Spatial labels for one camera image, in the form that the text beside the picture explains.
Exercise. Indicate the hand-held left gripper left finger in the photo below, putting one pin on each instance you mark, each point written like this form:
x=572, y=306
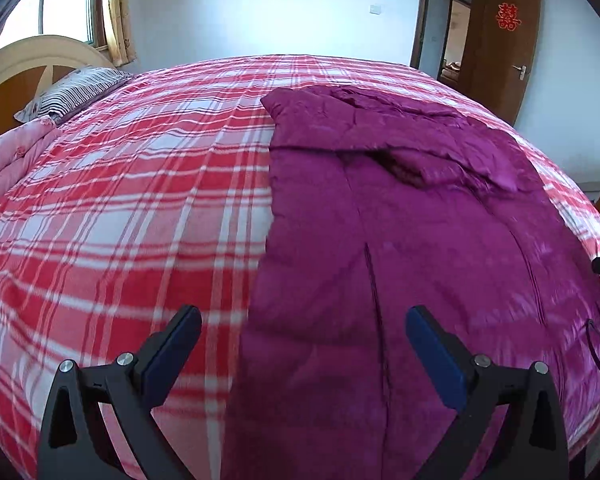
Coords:
x=172, y=347

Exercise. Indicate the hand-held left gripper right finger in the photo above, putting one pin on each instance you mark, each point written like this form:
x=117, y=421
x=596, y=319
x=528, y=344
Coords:
x=437, y=347

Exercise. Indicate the purple down jacket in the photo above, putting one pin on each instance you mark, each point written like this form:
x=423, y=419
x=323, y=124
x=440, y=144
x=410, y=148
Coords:
x=430, y=240

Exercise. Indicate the red plaid bed sheet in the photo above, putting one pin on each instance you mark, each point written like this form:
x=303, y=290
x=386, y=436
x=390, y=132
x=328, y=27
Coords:
x=130, y=200

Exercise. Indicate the brown wooden door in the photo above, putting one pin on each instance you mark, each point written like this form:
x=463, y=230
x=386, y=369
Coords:
x=500, y=70

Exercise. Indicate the pink floral quilt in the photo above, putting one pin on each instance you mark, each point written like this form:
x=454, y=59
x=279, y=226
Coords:
x=10, y=155

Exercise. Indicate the red paper door decoration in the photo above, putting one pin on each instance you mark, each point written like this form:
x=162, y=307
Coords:
x=508, y=16

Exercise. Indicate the striped pillow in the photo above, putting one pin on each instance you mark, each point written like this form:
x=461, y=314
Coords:
x=75, y=90

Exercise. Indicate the cream wooden headboard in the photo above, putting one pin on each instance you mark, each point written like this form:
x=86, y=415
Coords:
x=25, y=55

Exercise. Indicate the yellow curtain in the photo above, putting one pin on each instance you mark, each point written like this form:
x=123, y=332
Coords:
x=117, y=10

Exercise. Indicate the window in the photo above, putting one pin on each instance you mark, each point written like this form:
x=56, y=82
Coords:
x=65, y=0

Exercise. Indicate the brown door frame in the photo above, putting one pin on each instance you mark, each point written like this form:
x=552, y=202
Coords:
x=420, y=20

